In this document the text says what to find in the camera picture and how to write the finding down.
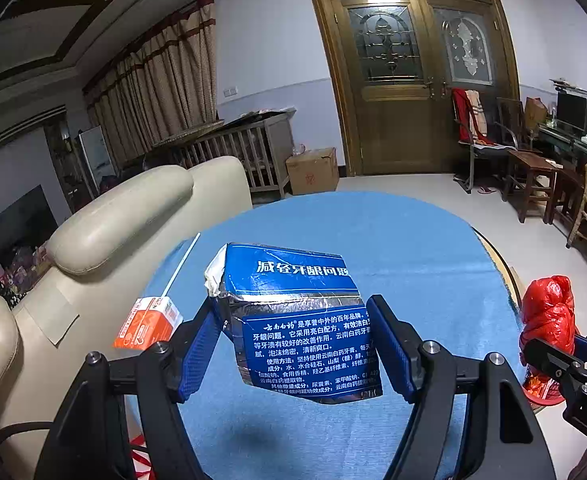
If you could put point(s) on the orange white carton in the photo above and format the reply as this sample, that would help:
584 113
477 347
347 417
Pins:
143 325

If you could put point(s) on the white plastic stick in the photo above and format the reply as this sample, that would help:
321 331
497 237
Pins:
182 265

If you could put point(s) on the wooden armchair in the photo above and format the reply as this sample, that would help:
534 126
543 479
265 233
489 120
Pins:
508 115

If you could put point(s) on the pink floral cloth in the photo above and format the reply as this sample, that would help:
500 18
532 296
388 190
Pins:
20 265

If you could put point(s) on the wooden double door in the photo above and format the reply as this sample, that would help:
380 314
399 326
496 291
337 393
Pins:
393 125

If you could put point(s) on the blue toothpaste box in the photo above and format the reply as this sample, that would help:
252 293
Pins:
298 310

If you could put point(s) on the red cloth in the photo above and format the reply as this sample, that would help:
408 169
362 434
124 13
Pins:
459 115

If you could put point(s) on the dark display cabinet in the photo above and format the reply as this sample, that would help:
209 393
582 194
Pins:
65 160

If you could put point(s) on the red white package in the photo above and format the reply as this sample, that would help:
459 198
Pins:
141 460

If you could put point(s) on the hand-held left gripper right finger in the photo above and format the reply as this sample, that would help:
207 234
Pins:
393 350

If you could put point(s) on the red plastic bag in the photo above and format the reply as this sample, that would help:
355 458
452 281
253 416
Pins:
548 310

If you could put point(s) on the small cardboard box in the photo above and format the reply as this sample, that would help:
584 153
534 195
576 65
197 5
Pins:
313 172

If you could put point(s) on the beige striped curtains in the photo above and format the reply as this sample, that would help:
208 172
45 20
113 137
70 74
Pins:
163 75

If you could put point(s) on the metal chair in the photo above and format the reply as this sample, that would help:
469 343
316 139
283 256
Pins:
488 150

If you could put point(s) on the wooden crib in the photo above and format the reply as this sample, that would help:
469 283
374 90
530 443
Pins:
258 150

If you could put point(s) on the brown paper bag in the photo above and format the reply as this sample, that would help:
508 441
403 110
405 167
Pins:
534 112

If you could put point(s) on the white refrigerator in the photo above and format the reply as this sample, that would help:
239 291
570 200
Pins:
95 157

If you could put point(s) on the dark wooden stool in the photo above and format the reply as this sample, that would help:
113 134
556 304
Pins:
568 177

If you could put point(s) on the black television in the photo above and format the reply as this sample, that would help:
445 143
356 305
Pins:
13 230

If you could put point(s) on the black computer monitor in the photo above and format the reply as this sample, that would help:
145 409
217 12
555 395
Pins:
572 112

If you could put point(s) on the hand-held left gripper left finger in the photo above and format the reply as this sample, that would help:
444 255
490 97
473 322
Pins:
198 355

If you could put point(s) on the glass desk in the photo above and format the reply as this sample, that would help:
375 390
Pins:
563 142

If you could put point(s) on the slipper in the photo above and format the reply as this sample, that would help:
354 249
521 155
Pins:
487 190

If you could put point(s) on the beige striped cloth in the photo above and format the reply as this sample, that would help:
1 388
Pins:
476 112

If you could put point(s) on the beige leather sofa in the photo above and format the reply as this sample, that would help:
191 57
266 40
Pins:
98 240

